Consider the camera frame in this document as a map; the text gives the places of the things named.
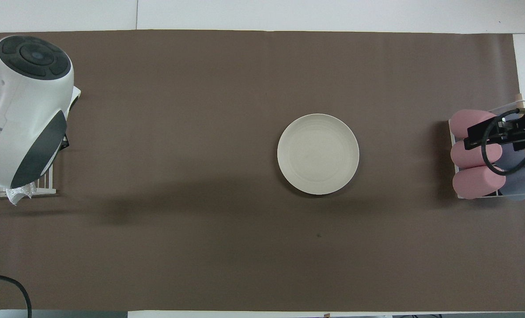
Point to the pink plastic cup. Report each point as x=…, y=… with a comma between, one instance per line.
x=465, y=157
x=458, y=126
x=476, y=183

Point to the cream round plate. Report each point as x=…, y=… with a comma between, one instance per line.
x=318, y=154

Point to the brown table mat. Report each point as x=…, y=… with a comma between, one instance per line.
x=200, y=110

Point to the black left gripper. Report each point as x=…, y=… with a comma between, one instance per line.
x=65, y=141

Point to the clear plastic wrap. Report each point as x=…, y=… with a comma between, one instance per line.
x=19, y=194

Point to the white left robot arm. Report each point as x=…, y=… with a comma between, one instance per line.
x=24, y=101

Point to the blue plastic cup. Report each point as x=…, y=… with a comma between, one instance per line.
x=515, y=160
x=520, y=190

